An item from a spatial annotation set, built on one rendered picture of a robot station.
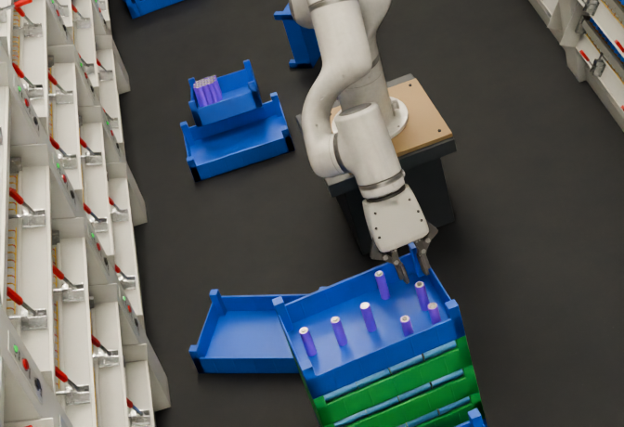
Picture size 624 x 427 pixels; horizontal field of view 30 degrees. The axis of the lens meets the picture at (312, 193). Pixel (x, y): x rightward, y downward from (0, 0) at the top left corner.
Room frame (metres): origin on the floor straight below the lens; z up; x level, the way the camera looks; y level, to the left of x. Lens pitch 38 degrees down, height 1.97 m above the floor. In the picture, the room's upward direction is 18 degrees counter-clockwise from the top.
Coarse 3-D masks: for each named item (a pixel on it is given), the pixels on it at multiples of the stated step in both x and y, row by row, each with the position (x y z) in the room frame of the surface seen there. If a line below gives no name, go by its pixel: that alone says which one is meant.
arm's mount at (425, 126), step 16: (416, 80) 2.42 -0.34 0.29; (400, 96) 2.37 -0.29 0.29; (416, 96) 2.35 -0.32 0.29; (336, 112) 2.39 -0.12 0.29; (416, 112) 2.28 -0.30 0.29; (432, 112) 2.27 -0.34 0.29; (416, 128) 2.22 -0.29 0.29; (432, 128) 2.21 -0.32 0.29; (448, 128) 2.19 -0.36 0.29; (400, 144) 2.18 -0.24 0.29; (416, 144) 2.17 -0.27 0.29
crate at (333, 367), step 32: (416, 256) 1.62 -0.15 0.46; (352, 288) 1.62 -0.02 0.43; (288, 320) 1.59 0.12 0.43; (320, 320) 1.59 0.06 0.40; (352, 320) 1.57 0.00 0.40; (384, 320) 1.54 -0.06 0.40; (416, 320) 1.51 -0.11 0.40; (448, 320) 1.44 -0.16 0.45; (320, 352) 1.51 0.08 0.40; (352, 352) 1.49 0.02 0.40; (384, 352) 1.43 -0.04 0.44; (416, 352) 1.43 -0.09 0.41; (320, 384) 1.41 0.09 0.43
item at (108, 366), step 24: (96, 288) 1.88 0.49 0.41; (96, 312) 1.85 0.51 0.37; (96, 336) 1.78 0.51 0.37; (120, 336) 1.77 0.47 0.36; (96, 360) 1.70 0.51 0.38; (120, 360) 1.70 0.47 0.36; (96, 384) 1.64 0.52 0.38; (120, 384) 1.64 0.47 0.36; (96, 408) 1.57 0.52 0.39; (120, 408) 1.57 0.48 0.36
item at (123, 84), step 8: (96, 8) 3.29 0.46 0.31; (96, 16) 3.28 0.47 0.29; (96, 24) 3.28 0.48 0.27; (96, 32) 3.28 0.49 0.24; (104, 32) 3.28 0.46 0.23; (112, 40) 3.36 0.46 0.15; (112, 48) 3.29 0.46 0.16; (120, 64) 3.30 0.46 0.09; (120, 72) 3.28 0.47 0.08; (120, 80) 3.28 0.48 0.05; (128, 80) 3.34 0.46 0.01; (120, 88) 3.28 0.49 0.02; (128, 88) 3.28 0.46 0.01
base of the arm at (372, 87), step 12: (372, 72) 2.25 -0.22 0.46; (360, 84) 2.24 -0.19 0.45; (372, 84) 2.25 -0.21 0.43; (384, 84) 2.28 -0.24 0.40; (348, 96) 2.26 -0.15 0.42; (360, 96) 2.25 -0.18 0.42; (372, 96) 2.25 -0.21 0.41; (384, 96) 2.27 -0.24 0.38; (348, 108) 2.26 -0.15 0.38; (384, 108) 2.26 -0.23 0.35; (396, 108) 2.29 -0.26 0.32; (384, 120) 2.25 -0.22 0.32; (396, 120) 2.27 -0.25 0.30; (336, 132) 2.29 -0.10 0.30; (396, 132) 2.22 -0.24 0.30
